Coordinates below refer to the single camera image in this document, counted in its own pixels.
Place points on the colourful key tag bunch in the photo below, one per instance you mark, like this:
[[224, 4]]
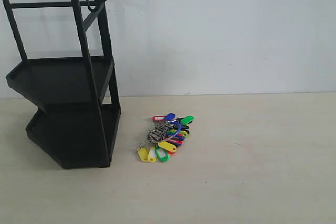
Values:
[[168, 133]]

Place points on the black two-tier corner rack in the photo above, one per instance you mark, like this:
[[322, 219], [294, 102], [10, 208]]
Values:
[[77, 97]]

